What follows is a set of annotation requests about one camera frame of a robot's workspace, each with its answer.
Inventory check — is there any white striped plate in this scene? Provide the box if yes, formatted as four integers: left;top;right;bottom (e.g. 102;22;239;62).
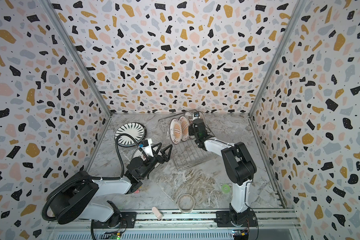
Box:
115;122;147;148

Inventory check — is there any orange sunburst plate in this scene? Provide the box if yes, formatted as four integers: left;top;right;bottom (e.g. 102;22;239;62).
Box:
179;116;190;142
170;118;183;145

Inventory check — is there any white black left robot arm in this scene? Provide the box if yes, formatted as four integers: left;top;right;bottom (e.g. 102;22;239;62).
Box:
42;143;173;228

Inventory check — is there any aluminium corner post right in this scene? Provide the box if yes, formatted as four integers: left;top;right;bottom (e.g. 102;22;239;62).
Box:
248;0;307;119

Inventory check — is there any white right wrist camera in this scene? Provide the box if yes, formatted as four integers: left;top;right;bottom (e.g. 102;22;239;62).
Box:
193;111;202;120

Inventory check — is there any aluminium corner post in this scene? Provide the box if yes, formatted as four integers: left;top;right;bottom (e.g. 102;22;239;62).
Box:
40;1;112;118
248;0;307;119

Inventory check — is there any black corrugated cable hose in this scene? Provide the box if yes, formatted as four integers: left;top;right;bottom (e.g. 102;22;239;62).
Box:
41;133;145;221

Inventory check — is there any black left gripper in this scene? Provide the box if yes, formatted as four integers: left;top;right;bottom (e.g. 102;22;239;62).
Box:
139;142;171;181

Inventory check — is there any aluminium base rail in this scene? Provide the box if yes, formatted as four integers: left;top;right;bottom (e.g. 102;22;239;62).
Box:
45;209;305;240

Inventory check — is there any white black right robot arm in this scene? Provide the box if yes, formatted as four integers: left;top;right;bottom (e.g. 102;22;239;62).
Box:
189;117;257;227

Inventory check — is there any pink eraser block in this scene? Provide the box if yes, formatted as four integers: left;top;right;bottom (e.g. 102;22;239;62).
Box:
152;207;164;221

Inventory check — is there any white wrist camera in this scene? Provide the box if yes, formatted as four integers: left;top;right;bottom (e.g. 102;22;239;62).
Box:
193;111;202;120
139;138;154;158

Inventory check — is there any green round lid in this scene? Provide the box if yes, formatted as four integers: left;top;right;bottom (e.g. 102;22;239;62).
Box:
221;184;231;195

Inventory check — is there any red character plate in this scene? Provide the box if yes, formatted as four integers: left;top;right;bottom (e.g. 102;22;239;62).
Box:
184;111;195;122
132;149;148;162

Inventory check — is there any clear tape ring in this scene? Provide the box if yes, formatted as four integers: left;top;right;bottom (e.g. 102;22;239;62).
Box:
176;193;196;214

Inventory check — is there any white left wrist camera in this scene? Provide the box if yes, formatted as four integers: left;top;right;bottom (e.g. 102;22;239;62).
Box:
139;138;154;158

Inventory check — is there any stainless wire dish rack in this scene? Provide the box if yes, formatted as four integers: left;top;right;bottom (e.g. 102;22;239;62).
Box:
158;112;217;171

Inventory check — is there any aluminium corner post left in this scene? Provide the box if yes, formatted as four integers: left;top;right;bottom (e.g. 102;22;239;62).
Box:
40;1;112;118

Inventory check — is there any orange sunburst plate front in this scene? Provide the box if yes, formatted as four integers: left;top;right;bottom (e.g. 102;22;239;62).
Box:
170;118;183;145

